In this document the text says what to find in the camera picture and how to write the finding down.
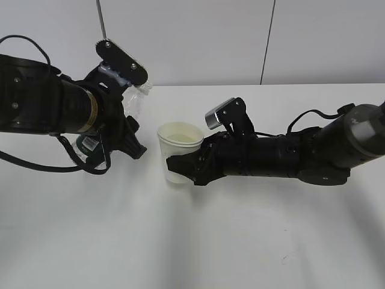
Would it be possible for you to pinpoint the white paper cup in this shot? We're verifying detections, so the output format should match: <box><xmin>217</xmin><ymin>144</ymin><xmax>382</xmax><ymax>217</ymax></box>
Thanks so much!
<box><xmin>157</xmin><ymin>122</ymin><xmax>204</xmax><ymax>184</ymax></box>

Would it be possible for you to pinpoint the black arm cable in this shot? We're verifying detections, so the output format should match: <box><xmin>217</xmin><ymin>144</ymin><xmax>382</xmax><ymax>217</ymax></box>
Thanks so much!
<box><xmin>255</xmin><ymin>103</ymin><xmax>356</xmax><ymax>139</ymax></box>
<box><xmin>0</xmin><ymin>35</ymin><xmax>114</xmax><ymax>177</ymax></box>

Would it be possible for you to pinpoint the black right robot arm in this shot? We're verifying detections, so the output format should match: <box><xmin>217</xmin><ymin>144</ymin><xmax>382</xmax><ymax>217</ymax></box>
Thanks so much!
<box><xmin>166</xmin><ymin>98</ymin><xmax>384</xmax><ymax>186</ymax></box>

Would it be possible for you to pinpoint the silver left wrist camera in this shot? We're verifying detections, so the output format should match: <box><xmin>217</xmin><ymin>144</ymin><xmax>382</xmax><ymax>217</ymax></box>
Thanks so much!
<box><xmin>96</xmin><ymin>39</ymin><xmax>149</xmax><ymax>86</ymax></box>

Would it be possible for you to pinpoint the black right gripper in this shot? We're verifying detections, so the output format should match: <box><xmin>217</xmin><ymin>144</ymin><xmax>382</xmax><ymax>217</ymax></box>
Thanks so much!
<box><xmin>166</xmin><ymin>132</ymin><xmax>256</xmax><ymax>186</ymax></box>

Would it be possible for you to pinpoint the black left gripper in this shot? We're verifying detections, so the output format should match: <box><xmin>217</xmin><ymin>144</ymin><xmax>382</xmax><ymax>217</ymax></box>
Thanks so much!
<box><xmin>84</xmin><ymin>66</ymin><xmax>147</xmax><ymax>160</ymax></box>

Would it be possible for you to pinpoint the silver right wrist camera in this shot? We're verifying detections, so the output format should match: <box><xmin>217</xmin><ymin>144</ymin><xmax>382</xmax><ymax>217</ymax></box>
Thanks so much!
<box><xmin>205</xmin><ymin>98</ymin><xmax>254</xmax><ymax>137</ymax></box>

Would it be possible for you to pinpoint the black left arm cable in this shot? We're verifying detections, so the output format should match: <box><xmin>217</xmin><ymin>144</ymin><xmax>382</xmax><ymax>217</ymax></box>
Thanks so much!
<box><xmin>0</xmin><ymin>35</ymin><xmax>114</xmax><ymax>177</ymax></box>

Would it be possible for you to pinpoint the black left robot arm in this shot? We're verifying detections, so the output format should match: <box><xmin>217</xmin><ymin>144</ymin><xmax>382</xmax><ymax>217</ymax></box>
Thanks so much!
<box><xmin>1</xmin><ymin>55</ymin><xmax>146</xmax><ymax>160</ymax></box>

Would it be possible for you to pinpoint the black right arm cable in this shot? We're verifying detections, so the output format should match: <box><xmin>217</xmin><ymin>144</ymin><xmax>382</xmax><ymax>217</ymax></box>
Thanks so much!
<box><xmin>255</xmin><ymin>103</ymin><xmax>356</xmax><ymax>139</ymax></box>

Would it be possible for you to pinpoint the clear water bottle green label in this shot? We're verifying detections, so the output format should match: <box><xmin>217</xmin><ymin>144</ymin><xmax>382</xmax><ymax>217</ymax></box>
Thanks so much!
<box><xmin>72</xmin><ymin>81</ymin><xmax>152</xmax><ymax>170</ymax></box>

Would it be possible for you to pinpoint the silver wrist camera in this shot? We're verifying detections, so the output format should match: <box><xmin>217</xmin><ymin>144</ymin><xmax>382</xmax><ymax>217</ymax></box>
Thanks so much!
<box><xmin>205</xmin><ymin>98</ymin><xmax>254</xmax><ymax>137</ymax></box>
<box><xmin>96</xmin><ymin>39</ymin><xmax>149</xmax><ymax>86</ymax></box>

